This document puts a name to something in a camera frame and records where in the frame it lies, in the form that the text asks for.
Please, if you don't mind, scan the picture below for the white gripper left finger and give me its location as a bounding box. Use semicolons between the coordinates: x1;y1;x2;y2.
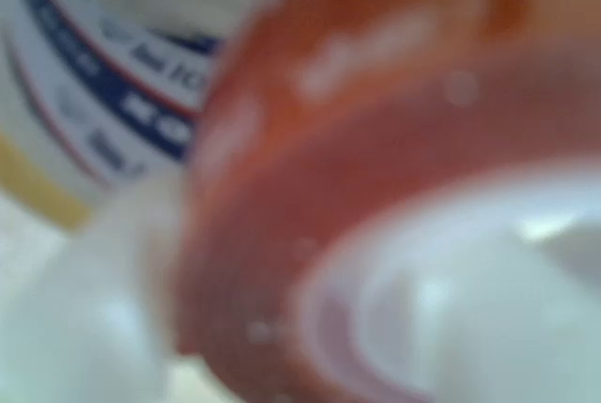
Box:
0;177;189;403

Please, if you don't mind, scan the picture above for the white labelled container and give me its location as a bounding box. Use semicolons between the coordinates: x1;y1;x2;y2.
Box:
0;0;301;233

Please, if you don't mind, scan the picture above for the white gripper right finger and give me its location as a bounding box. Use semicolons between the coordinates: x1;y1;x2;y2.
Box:
356;172;601;403

